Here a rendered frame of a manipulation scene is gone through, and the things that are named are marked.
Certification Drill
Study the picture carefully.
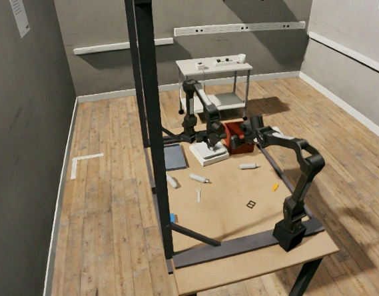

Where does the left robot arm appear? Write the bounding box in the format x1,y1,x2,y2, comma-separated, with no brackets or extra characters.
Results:
182,79,226,145

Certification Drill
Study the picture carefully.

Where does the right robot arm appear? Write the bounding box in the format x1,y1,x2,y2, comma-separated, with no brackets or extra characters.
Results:
239,114,325,234

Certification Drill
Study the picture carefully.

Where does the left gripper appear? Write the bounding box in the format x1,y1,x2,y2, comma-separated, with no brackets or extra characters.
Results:
195,127,227,148

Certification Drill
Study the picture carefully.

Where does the white digital weighing scale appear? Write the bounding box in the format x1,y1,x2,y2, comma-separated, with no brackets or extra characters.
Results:
189,141,229,166

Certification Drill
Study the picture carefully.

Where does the red open box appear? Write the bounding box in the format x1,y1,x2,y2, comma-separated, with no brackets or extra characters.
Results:
224,121,254,155

